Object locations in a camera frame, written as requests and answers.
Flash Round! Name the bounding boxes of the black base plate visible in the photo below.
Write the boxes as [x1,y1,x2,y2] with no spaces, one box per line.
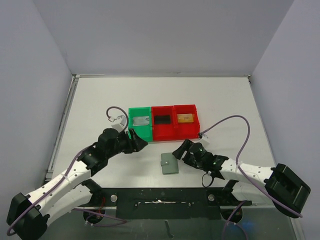
[82,187,240,220]

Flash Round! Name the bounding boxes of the aluminium frame rail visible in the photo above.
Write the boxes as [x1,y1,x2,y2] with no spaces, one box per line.
[44,74,105,183]

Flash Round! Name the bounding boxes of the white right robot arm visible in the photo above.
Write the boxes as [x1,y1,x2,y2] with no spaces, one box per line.
[172,139,311,218]

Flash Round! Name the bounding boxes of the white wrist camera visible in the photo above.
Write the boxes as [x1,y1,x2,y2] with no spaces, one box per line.
[199,134,210,145]
[108,115,128,133]

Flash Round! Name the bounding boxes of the red plastic bin middle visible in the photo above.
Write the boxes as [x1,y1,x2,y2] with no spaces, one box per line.
[151,105,176,142]

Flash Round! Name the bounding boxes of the red plastic bin right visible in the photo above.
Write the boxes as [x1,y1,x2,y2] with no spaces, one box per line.
[173,104,200,140]

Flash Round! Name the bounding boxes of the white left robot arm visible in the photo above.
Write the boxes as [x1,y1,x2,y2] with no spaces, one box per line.
[6,128,148,240]

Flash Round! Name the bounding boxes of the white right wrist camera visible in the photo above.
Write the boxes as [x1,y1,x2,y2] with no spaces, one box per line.
[199,134,210,145]

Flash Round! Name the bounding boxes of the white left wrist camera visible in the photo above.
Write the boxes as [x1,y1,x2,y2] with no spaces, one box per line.
[108,115,128,133]

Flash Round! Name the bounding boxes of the red plastic bin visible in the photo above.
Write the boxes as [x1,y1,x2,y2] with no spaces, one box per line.
[151,105,176,142]
[173,104,200,140]

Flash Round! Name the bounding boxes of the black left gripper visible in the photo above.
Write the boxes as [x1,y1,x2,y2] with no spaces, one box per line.
[106,128,147,158]

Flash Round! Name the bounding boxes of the grey-green card holder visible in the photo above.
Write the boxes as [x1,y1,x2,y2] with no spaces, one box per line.
[160,152,179,175]

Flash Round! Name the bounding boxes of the gold card in bin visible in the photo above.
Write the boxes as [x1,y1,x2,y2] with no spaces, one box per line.
[177,113,195,124]

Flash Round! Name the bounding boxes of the black card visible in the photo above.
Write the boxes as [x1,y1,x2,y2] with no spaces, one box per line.
[154,115,172,125]

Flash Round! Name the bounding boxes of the green plastic bin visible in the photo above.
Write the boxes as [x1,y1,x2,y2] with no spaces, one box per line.
[128,106,153,142]

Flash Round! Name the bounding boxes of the silver VIP card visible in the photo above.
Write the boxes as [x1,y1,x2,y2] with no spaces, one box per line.
[132,116,150,126]

